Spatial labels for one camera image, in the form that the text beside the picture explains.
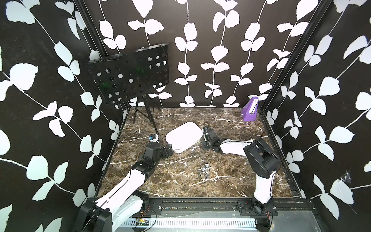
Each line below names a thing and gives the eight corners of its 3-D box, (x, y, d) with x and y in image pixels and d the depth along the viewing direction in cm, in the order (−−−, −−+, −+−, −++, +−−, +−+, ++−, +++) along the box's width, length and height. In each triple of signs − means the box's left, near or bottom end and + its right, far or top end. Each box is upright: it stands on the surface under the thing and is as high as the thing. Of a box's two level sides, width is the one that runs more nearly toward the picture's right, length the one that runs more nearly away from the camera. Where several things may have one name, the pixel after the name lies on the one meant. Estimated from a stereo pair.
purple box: (243, 121, 115) (251, 104, 101) (241, 112, 122) (248, 95, 107) (254, 121, 115) (264, 104, 101) (251, 112, 122) (259, 95, 107)
